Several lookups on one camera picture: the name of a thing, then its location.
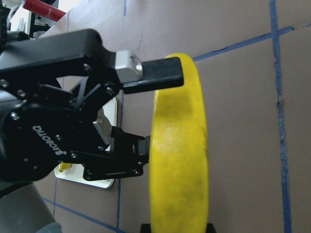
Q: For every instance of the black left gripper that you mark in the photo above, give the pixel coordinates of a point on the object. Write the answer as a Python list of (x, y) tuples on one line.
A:
[(35, 138)]

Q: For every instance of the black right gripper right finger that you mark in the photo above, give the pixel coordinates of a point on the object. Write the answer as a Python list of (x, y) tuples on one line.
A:
[(210, 228)]

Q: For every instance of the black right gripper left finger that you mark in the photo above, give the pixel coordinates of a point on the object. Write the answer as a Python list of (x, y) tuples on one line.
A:
[(145, 228)]

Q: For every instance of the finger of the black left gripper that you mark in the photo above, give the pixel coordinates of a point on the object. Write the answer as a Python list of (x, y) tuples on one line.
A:
[(73, 73), (111, 153)]

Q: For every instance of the yellow banana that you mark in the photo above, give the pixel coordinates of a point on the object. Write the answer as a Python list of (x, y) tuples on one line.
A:
[(64, 166), (178, 164)]

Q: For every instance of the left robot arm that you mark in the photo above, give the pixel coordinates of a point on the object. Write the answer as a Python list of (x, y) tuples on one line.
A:
[(22, 209)]

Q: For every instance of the red cylinder bottle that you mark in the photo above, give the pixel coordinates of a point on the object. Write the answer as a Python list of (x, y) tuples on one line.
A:
[(43, 9)]

